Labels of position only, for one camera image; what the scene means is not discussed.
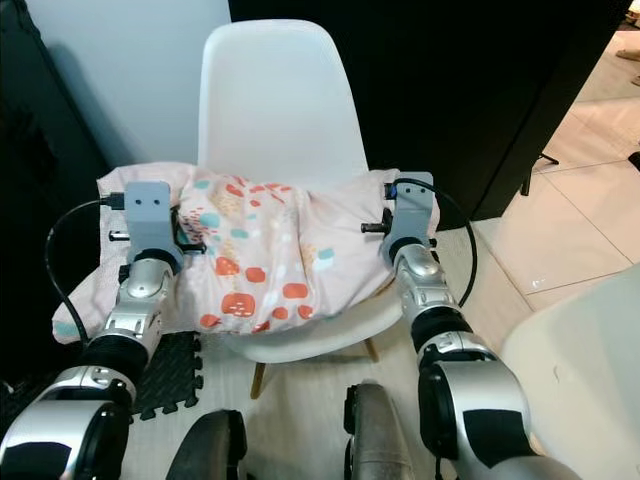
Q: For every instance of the robot right leg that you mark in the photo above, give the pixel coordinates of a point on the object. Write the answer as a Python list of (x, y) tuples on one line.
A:
[(385, 435)]

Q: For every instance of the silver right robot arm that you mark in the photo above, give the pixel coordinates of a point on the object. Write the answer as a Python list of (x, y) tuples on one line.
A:
[(435, 300)]

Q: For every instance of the black hard case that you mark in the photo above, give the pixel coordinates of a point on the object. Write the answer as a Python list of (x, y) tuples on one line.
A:
[(30, 200)]

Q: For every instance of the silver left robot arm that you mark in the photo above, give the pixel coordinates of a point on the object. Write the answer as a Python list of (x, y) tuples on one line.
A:
[(150, 300)]

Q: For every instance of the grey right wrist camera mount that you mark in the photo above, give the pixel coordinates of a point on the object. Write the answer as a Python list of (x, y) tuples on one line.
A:
[(415, 215)]

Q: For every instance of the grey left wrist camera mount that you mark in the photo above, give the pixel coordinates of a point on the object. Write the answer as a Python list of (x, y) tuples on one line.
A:
[(150, 215)]

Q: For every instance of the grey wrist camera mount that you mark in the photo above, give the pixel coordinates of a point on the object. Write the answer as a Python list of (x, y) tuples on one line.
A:
[(415, 215), (150, 215)]

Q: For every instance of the white plastic chair wooden legs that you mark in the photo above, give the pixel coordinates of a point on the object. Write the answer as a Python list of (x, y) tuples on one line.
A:
[(275, 100)]

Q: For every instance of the black foam floor mat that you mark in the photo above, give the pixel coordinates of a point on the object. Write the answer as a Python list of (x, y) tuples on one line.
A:
[(170, 385)]

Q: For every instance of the black shoe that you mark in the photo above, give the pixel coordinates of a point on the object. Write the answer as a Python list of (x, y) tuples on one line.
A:
[(635, 160)]

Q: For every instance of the pink patterned pillow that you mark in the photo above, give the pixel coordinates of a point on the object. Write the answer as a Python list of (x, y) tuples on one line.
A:
[(290, 250)]

